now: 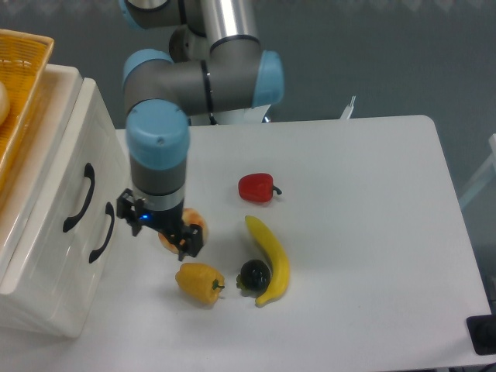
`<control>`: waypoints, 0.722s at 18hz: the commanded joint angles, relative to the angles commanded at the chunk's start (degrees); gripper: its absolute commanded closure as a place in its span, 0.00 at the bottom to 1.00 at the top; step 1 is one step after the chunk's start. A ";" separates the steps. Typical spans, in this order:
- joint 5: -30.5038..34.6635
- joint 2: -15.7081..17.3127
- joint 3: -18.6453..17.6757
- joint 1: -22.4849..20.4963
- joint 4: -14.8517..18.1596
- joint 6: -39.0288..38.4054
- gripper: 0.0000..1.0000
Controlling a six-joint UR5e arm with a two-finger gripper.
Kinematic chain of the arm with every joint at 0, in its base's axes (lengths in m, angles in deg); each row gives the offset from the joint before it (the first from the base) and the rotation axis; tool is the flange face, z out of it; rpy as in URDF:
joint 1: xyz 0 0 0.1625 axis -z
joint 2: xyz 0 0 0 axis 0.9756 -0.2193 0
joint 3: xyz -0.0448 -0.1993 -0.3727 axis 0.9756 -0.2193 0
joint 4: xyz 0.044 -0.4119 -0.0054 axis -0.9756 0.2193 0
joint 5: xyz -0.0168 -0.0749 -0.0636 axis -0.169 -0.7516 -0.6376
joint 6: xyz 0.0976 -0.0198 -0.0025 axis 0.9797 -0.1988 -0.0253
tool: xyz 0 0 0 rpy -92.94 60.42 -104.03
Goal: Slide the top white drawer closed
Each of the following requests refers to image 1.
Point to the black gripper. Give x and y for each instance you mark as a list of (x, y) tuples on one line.
[(161, 213)]

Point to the white drawer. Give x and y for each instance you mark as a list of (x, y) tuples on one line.
[(48, 261)]

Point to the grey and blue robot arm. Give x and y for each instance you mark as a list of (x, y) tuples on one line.
[(163, 90)]

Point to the white drawer cabinet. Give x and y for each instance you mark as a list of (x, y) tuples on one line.
[(62, 315)]

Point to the yellow bell pepper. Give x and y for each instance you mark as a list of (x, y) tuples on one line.
[(200, 281)]

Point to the dark purple mangosteen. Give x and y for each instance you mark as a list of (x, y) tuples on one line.
[(254, 278)]

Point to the red bell pepper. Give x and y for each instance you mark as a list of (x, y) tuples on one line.
[(257, 188)]

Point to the yellow banana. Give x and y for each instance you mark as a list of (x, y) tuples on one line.
[(277, 257)]

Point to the yellow wicker basket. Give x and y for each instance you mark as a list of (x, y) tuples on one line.
[(24, 57)]

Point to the black device at edge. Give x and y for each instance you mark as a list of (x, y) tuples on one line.
[(482, 333)]

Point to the black lower drawer handle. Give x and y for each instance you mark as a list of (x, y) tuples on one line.
[(108, 229)]

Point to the black drawer handle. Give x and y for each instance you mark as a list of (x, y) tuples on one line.
[(83, 198), (108, 229)]

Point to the black top drawer handle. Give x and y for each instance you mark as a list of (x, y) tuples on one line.
[(83, 198)]

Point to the white bracket behind table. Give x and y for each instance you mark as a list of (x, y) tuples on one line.
[(348, 110)]

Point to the white frame at right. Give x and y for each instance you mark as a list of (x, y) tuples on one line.
[(481, 178)]

